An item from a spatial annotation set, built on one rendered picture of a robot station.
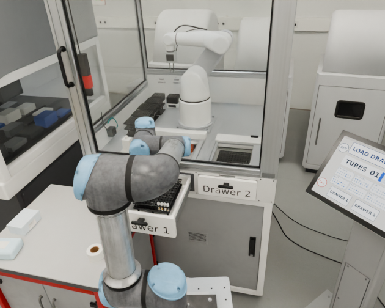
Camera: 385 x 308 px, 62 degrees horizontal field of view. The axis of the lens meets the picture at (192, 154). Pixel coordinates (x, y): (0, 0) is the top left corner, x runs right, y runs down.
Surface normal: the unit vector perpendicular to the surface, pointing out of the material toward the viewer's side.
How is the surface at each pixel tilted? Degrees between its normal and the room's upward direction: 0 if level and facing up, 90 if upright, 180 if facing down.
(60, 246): 0
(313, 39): 90
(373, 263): 90
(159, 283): 9
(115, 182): 65
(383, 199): 50
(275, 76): 90
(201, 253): 90
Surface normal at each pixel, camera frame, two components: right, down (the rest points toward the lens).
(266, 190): -0.25, 0.51
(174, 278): 0.12, -0.86
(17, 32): 0.97, 0.09
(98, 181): -0.06, 0.10
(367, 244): -0.82, 0.33
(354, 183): -0.65, -0.30
